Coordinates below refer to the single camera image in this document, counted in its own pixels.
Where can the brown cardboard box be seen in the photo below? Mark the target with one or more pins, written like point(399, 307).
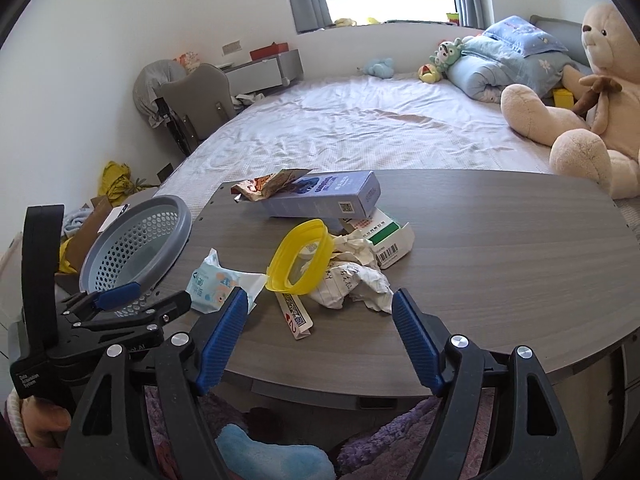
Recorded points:
point(87, 242)

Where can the white and red sachet strip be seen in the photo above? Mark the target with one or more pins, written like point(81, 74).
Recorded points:
point(295, 317)

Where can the white and green medicine box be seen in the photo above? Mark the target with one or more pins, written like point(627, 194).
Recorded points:
point(390, 245)

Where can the grey padded headboard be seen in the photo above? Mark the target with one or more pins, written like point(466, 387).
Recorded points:
point(555, 27)

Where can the light blue plush toy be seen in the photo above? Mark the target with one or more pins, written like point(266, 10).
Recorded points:
point(378, 67)

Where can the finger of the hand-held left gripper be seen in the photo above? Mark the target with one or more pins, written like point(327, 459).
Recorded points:
point(170, 307)
point(117, 296)

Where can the large beige teddy bear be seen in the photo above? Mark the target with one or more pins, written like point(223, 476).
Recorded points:
point(575, 125)

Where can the bed with white checked sheet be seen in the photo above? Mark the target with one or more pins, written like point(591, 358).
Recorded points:
point(350, 125)

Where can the crumpled written white paper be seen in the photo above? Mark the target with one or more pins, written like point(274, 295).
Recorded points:
point(350, 285)

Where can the white notebook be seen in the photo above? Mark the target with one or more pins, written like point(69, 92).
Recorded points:
point(115, 216)

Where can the rolled blue quilt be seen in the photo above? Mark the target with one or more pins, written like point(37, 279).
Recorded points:
point(500, 72)

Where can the flat red box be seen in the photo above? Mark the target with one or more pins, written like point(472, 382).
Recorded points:
point(269, 52)

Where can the small brown plush toy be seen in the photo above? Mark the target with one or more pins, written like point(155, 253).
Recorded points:
point(597, 90)

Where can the person's left hand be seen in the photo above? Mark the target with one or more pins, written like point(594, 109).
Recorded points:
point(45, 416)

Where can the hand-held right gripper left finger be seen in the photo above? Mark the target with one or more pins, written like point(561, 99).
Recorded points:
point(220, 340)

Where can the light blue towel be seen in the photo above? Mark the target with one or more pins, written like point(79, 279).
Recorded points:
point(75, 222)

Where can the pink printed box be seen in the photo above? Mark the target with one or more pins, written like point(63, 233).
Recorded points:
point(187, 61)

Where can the blue printed pillow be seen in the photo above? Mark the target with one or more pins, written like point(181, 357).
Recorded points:
point(525, 35)

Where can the green plush toy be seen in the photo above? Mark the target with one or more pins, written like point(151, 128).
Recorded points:
point(447, 52)

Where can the grey garment on chair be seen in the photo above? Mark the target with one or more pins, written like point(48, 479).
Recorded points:
point(150, 85)

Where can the grey bedside cabinet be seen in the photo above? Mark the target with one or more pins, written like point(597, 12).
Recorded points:
point(260, 72)

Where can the yellow and red plush toy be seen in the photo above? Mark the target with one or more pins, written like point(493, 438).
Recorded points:
point(429, 75)

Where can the blue plush cloth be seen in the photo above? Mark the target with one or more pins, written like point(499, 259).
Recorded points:
point(270, 452)

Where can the person's left forearm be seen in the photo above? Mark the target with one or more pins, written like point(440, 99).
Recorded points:
point(11, 417)

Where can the grey perforated plastic basket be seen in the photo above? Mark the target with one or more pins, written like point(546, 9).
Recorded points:
point(150, 240)

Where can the light blue wet wipes packet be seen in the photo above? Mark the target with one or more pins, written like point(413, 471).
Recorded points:
point(215, 285)

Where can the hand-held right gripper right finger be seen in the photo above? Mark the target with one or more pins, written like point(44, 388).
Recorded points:
point(415, 340)

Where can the dark wall outlet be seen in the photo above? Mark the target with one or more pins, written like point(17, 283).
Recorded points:
point(165, 172)

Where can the small yellow box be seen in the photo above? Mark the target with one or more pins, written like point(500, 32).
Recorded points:
point(562, 98)

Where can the crumpled white tissue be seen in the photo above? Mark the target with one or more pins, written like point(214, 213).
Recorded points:
point(352, 246)

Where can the red and beige snack wrapper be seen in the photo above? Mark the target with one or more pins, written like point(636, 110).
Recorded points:
point(265, 185)

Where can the purple fleece pants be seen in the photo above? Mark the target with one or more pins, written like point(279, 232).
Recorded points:
point(380, 440)

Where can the pale purple cartoon box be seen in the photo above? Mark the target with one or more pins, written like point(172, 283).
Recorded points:
point(325, 195)

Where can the grey upholstered chair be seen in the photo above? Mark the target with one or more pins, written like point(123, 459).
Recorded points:
point(200, 95)

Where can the yellow toy on sill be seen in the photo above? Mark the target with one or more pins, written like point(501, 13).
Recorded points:
point(345, 22)

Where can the yellow fabric bag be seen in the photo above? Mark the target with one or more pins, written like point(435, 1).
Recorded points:
point(114, 177)

